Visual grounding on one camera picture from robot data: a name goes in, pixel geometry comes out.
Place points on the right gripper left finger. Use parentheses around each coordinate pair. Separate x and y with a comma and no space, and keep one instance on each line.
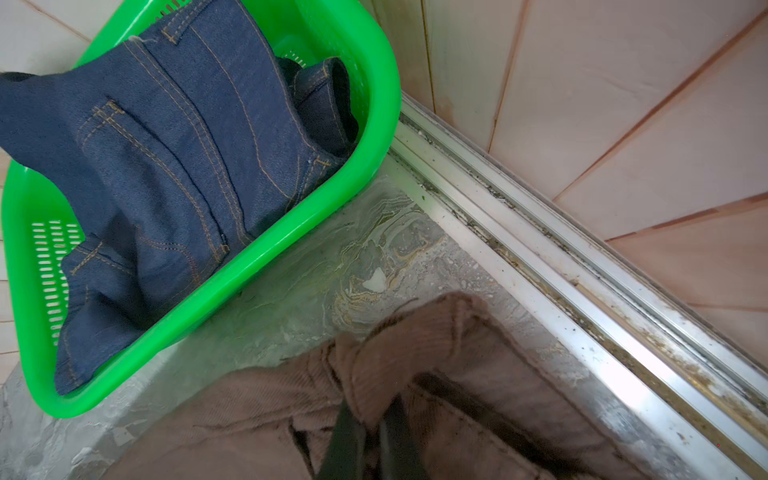
(345,456)

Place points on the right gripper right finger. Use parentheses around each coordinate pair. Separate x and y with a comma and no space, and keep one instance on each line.
(399,452)

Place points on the brown corduroy trousers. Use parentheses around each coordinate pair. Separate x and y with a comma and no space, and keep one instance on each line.
(479,407)

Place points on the blue denim jeans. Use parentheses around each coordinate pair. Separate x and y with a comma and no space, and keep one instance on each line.
(175,150)

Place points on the green plastic basket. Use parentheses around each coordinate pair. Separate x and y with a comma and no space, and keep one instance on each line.
(40,227)

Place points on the right aluminium frame rail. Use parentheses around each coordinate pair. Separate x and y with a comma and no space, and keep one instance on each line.
(695,391)

